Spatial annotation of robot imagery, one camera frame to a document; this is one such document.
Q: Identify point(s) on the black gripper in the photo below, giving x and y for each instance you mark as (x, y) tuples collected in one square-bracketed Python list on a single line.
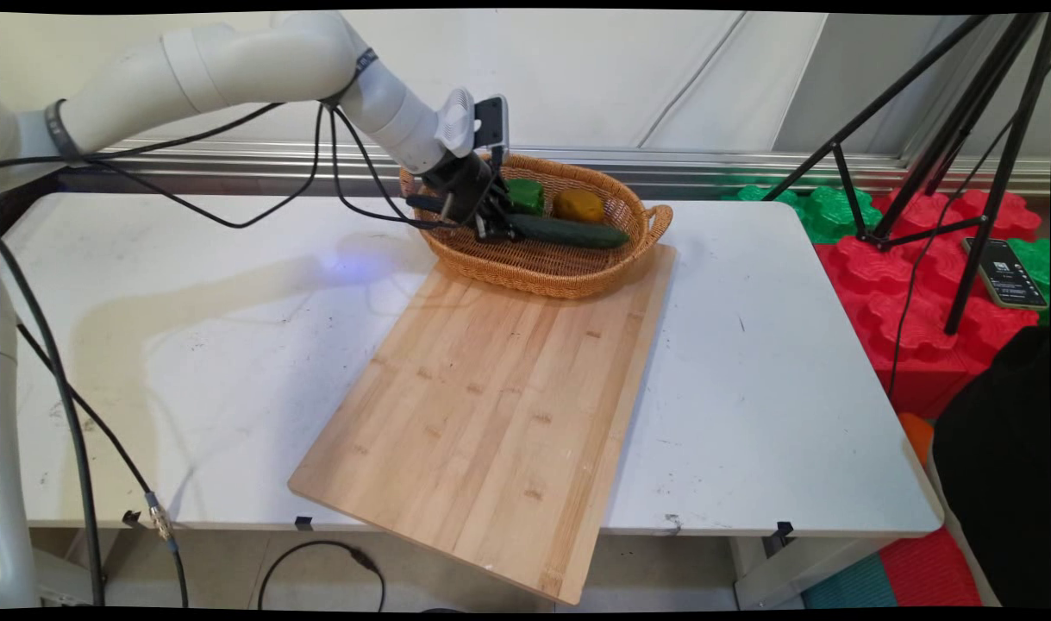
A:
[(460, 185)]

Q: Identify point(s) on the dark green cucumber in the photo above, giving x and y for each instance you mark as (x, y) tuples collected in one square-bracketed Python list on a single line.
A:
[(568, 233)]

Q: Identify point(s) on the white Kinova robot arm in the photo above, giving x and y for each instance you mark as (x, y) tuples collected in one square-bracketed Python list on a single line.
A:
[(232, 60)]

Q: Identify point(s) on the green bell pepper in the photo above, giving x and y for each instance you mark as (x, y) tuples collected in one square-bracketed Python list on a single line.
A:
[(527, 197)]

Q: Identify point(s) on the woven wicker basket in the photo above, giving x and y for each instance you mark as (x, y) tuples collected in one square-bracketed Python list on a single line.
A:
[(534, 272)]

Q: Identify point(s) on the yellow bell pepper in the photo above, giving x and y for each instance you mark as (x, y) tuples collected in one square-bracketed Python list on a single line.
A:
[(578, 206)]

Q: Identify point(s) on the wooden cutting board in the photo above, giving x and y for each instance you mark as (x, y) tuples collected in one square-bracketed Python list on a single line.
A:
[(491, 414)]

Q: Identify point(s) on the green foam blocks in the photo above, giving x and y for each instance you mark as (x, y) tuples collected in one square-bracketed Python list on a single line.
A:
[(822, 211)]

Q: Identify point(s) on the black table edge clip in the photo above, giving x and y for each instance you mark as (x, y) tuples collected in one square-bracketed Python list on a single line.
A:
[(304, 523), (780, 535), (133, 518)]

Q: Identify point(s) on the red foam blocks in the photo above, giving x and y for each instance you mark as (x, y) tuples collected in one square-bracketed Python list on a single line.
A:
[(904, 310)]

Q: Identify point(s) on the white table leg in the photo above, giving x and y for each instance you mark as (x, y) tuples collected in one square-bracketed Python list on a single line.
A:
[(792, 569)]

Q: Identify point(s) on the orange foam block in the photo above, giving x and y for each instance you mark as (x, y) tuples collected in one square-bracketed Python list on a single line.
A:
[(918, 435)]

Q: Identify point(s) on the black tripod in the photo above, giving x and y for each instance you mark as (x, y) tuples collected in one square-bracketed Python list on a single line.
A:
[(982, 129)]

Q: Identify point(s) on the teal floor mat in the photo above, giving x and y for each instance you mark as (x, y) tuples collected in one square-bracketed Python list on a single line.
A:
[(848, 586)]

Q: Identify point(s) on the black smartphone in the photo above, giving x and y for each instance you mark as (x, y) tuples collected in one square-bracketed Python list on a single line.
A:
[(1004, 273)]

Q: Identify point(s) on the red floor mat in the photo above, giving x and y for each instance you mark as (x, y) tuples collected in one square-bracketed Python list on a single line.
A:
[(930, 569)]

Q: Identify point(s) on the large black object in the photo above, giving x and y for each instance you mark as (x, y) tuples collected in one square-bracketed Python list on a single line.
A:
[(999, 466)]

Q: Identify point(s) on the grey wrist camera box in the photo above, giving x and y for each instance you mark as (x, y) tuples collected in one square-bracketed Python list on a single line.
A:
[(491, 125)]

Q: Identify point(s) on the aluminium wall rail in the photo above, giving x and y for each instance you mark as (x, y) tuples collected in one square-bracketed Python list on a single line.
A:
[(706, 166)]

